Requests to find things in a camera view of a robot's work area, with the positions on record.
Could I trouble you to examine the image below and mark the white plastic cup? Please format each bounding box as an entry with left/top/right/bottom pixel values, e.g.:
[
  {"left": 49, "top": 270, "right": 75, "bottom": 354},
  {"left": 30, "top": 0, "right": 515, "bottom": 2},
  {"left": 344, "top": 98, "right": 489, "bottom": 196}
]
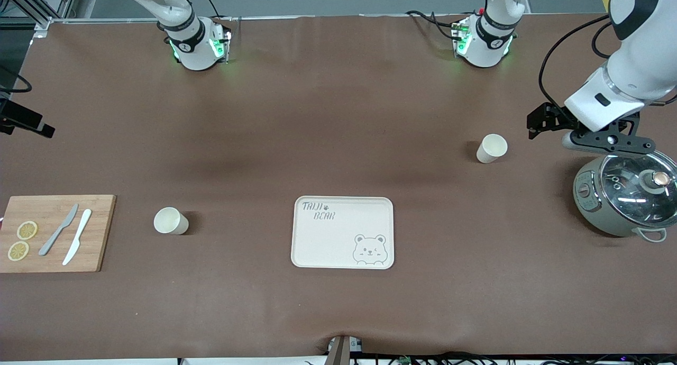
[
  {"left": 154, "top": 207, "right": 189, "bottom": 235},
  {"left": 476, "top": 134, "right": 508, "bottom": 164}
]

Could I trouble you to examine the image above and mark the glass pot lid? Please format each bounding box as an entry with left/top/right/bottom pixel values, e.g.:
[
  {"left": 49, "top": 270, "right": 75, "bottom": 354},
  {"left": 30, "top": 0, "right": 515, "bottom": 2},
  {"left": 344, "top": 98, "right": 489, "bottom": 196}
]
[{"left": 599, "top": 149, "right": 677, "bottom": 229}]

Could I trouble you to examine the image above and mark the grey electric cooking pot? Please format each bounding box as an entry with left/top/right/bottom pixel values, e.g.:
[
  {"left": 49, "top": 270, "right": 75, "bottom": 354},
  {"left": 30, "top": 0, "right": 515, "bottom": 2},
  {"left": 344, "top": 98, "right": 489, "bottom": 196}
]
[{"left": 573, "top": 151, "right": 677, "bottom": 243}]

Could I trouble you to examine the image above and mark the green-lit left base board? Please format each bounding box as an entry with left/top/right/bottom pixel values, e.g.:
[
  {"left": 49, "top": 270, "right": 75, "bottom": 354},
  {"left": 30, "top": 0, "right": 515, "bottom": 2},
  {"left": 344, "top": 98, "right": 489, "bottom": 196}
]
[{"left": 451, "top": 19, "right": 472, "bottom": 56}]

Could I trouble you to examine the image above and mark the grey plastic knife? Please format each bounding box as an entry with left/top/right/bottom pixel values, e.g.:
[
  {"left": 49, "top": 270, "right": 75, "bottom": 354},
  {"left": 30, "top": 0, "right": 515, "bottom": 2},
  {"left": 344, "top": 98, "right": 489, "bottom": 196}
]
[{"left": 39, "top": 204, "right": 79, "bottom": 257}]

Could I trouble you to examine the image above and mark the white plastic knife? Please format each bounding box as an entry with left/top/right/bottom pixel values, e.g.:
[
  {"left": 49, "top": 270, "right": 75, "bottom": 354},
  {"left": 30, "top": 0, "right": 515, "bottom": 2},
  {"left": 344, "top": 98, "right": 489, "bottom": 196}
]
[{"left": 62, "top": 209, "right": 92, "bottom": 266}]

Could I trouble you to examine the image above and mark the wooden cutting board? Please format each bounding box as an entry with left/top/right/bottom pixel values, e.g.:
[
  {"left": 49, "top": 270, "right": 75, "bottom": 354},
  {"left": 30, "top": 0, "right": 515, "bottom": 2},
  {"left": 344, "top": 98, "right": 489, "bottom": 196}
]
[{"left": 0, "top": 195, "right": 116, "bottom": 273}]

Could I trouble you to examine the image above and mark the brown table cover sheet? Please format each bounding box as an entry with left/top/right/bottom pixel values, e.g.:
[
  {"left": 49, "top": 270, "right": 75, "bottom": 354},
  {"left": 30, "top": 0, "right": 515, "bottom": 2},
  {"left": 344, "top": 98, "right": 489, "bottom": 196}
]
[{"left": 0, "top": 13, "right": 677, "bottom": 361}]

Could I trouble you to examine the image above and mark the cream tray with bear print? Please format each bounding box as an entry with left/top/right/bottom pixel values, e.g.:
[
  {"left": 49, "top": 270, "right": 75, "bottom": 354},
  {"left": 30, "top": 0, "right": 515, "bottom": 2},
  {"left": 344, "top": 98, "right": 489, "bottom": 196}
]
[{"left": 291, "top": 196, "right": 395, "bottom": 270}]

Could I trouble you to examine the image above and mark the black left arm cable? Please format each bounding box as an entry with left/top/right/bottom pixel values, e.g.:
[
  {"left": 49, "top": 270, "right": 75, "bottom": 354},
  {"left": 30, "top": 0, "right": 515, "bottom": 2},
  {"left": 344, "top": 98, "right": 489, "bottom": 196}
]
[{"left": 538, "top": 13, "right": 615, "bottom": 109}]

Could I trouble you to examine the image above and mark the black left camera mount plate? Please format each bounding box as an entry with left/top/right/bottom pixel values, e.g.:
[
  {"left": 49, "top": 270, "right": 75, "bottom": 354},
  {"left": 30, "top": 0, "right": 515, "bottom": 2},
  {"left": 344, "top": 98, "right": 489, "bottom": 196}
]
[{"left": 571, "top": 114, "right": 657, "bottom": 156}]

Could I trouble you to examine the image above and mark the aluminium frame strut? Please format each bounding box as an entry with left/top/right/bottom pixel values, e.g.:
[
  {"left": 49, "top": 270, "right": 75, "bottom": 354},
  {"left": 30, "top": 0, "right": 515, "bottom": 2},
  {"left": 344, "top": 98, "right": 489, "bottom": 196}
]
[{"left": 0, "top": 0, "right": 80, "bottom": 40}]

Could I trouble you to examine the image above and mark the black left base cable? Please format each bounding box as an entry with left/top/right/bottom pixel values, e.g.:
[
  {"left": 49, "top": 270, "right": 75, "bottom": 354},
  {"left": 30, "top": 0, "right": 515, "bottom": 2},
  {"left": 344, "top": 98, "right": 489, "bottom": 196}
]
[{"left": 406, "top": 10, "right": 461, "bottom": 40}]

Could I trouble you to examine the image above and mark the silver table edge rail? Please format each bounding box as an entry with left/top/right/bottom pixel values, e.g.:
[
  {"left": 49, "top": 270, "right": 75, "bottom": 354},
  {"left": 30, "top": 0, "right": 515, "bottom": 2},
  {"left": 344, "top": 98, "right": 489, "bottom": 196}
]
[{"left": 50, "top": 15, "right": 455, "bottom": 23}]

